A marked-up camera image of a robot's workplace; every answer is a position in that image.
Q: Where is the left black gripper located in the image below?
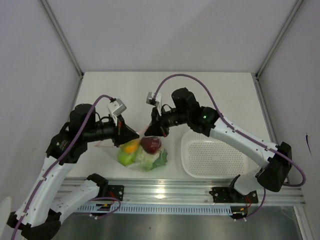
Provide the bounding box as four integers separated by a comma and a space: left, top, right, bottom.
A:
83, 112, 139, 148

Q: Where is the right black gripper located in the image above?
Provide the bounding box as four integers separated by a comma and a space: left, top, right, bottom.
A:
145, 104, 190, 137

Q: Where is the yellow orange mango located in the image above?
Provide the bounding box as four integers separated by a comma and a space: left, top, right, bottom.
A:
120, 139, 140, 154

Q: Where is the red apple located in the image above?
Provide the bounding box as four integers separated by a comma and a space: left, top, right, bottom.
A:
140, 136, 162, 155

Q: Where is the clear pink zip top bag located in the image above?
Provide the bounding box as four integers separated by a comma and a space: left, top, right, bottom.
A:
95, 130, 168, 172

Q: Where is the green apple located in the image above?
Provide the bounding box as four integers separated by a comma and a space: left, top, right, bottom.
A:
117, 149, 137, 166

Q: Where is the green lettuce leaf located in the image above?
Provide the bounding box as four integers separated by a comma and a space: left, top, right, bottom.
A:
143, 148, 168, 171

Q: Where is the pale green cabbage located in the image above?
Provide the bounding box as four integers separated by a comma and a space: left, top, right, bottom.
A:
133, 146, 162, 171

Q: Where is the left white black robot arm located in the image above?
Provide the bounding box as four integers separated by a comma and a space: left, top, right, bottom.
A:
7, 99, 139, 240

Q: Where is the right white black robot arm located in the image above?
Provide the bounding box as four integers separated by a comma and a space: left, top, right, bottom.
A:
144, 87, 292, 202

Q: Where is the white perforated plastic basket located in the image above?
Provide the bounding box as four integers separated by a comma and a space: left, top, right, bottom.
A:
180, 130, 258, 180

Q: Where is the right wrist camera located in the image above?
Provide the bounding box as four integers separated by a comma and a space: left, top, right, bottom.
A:
146, 91, 162, 116

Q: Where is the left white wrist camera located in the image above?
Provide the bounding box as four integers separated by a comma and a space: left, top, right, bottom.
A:
107, 98, 127, 126

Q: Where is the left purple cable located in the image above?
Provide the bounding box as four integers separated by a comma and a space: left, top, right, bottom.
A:
11, 94, 122, 240

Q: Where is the aluminium mounting rail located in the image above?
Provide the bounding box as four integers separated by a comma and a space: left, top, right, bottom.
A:
53, 178, 307, 206

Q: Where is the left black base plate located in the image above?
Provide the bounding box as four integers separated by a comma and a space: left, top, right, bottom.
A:
98, 185, 125, 201

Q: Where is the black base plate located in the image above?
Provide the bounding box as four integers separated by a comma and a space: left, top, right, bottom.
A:
209, 187, 259, 204
98, 185, 125, 201

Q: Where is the white slotted cable duct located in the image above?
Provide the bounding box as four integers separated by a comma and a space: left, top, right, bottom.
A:
75, 203, 232, 216

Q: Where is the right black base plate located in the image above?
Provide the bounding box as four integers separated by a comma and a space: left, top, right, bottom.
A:
209, 187, 259, 204

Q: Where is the left aluminium frame post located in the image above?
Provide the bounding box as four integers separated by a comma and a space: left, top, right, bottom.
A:
37, 0, 84, 78

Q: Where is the aluminium frame post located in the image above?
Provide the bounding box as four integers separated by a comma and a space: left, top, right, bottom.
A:
255, 0, 306, 80
37, 0, 84, 78

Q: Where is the right aluminium frame post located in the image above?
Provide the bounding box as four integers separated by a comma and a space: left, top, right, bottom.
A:
255, 0, 306, 80

